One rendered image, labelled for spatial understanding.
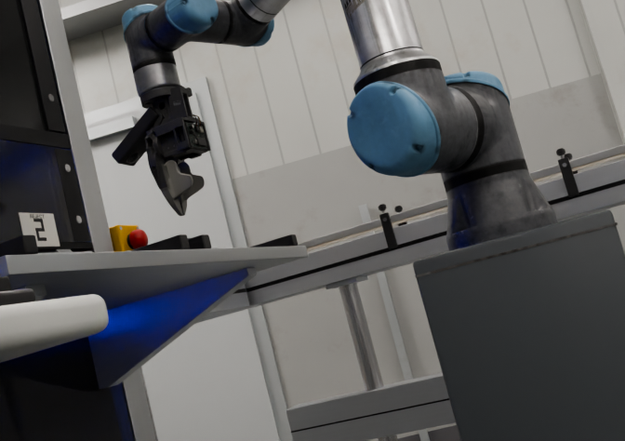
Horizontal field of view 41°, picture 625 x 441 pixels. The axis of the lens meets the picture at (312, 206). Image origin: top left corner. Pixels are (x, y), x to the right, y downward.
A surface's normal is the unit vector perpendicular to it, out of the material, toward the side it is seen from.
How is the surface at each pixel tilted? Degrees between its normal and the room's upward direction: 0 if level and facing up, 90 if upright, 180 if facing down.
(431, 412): 90
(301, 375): 90
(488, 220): 72
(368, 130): 98
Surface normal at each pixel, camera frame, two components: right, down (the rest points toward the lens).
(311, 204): -0.16, -0.10
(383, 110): -0.65, 0.20
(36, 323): 0.83, -0.29
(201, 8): 0.68, -0.28
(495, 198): -0.26, -0.37
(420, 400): -0.40, -0.03
